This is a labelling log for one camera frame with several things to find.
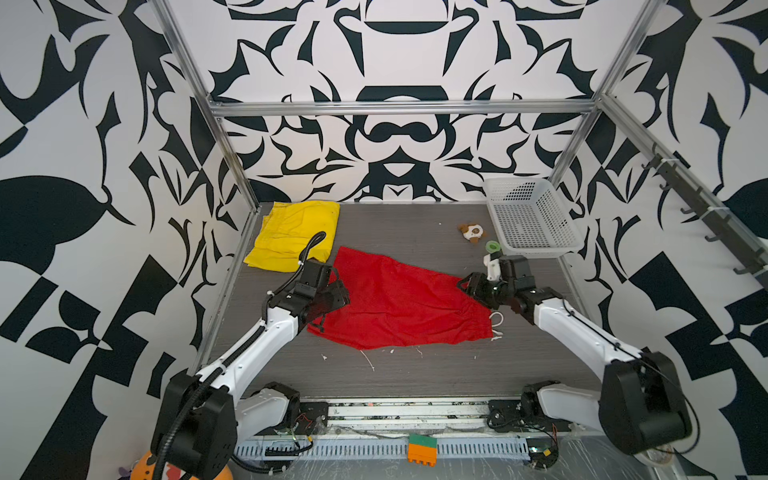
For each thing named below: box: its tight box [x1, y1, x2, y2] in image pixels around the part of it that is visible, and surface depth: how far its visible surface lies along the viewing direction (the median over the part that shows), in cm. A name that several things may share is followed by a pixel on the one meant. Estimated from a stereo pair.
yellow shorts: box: [243, 202, 341, 271], surface depth 112 cm
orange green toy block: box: [407, 433, 438, 467], surface depth 70 cm
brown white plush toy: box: [458, 223, 487, 244], surface depth 110 cm
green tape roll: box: [485, 240, 501, 254], surface depth 110 cm
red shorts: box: [307, 246, 494, 350], surface depth 92 cm
